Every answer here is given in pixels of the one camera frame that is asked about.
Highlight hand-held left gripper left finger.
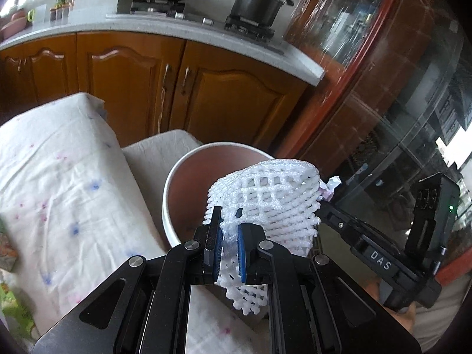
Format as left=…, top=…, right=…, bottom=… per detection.
left=32, top=206, right=225, bottom=354

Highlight white floral tablecloth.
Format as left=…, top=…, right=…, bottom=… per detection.
left=0, top=92, right=273, bottom=354

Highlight dark stockpot with lid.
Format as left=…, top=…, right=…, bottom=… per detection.
left=231, top=0, right=294, bottom=26

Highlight person's right hand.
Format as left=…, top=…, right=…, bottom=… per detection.
left=363, top=278, right=417, bottom=318

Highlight grey clothing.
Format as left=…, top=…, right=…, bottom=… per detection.
left=413, top=276, right=469, bottom=354

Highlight pink basin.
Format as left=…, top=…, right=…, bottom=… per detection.
left=0, top=7, right=30, bottom=41

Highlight grey kitchen countertop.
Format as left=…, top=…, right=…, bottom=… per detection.
left=0, top=7, right=325, bottom=87

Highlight white foam fruit net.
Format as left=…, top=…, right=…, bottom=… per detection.
left=204, top=159, right=321, bottom=316

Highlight white bin with pink inside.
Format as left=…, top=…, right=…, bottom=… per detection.
left=162, top=141, right=275, bottom=255

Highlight white paper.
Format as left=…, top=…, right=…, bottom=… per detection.
left=320, top=178, right=343, bottom=201

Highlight wooden base kitchen cabinets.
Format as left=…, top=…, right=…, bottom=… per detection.
left=0, top=31, right=308, bottom=152

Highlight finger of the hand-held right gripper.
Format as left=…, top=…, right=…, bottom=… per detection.
left=318, top=184, right=373, bottom=246

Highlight gas stove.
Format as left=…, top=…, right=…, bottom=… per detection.
left=107, top=0, right=284, bottom=54

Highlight colourful printed packet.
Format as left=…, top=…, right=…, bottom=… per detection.
left=0, top=225, right=18, bottom=271

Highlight glass-front wooden display cabinet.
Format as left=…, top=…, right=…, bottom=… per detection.
left=275, top=0, right=472, bottom=284

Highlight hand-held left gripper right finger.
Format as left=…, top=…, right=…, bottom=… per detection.
left=238, top=223, right=423, bottom=354

